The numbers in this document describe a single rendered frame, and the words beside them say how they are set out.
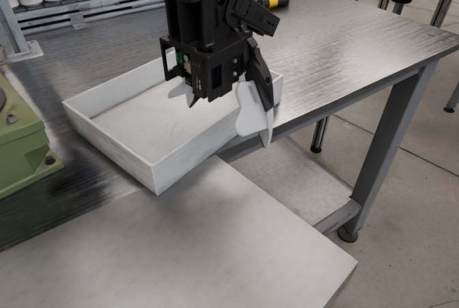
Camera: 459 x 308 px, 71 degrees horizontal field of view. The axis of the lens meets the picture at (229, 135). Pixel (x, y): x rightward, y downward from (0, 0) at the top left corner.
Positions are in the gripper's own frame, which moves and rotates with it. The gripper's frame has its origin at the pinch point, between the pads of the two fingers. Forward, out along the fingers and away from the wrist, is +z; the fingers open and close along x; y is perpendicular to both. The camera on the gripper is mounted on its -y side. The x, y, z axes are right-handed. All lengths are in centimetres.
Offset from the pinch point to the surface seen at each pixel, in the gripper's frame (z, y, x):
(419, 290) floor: 86, -55, 41
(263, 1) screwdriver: 1, -48, -28
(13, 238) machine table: 3.3, 27.4, -7.4
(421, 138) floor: 86, -141, 17
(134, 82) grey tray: 0.4, 1.6, -19.5
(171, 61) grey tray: -0.3, -6.9, -19.5
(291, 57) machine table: 3.2, -28.4, -7.1
